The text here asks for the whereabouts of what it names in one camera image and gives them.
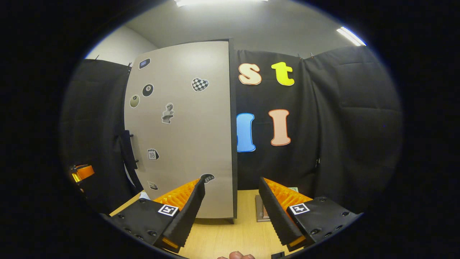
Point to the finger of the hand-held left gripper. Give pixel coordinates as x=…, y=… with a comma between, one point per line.
x=85, y=172

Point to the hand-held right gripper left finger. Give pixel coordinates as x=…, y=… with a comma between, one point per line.
x=188, y=214

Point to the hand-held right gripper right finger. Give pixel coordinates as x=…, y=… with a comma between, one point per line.
x=276, y=216

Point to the black backdrop cloth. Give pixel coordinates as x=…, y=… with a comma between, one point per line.
x=341, y=126

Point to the ceiling light panel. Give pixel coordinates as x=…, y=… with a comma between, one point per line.
x=215, y=2
x=350, y=36

